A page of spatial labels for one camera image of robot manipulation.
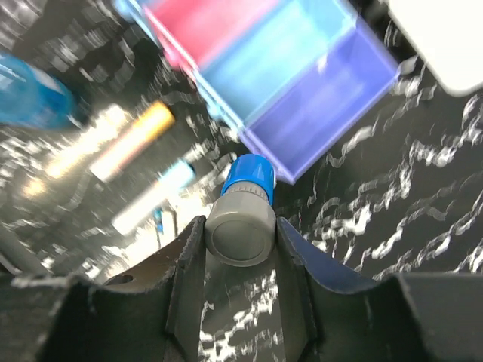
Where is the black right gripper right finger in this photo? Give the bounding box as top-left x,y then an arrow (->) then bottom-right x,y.
275,218 -> 482,361

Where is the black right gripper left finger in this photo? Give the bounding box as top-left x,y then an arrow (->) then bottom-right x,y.
39,216 -> 205,361

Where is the blue grey glue stick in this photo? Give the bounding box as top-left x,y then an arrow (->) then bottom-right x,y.
205,154 -> 276,267

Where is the purple bin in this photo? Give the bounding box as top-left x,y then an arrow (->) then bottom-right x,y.
240,20 -> 398,184

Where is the light blue bin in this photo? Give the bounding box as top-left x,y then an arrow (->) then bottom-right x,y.
112,0 -> 161,48
195,1 -> 358,130

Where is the pink bin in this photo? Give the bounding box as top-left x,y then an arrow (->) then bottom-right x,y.
143,0 -> 278,74

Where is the blue clear pen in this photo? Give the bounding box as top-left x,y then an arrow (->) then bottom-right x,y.
154,208 -> 178,248

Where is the blue white highlighter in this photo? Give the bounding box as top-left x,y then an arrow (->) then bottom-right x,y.
112,159 -> 195,235

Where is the orange highlighter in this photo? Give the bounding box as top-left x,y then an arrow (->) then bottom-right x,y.
90,101 -> 175,183

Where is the blue ink bottle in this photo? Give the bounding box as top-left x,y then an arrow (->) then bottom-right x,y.
1,53 -> 85,130

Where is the small whiteboard with red writing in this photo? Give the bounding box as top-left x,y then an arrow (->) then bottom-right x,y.
387,1 -> 482,97

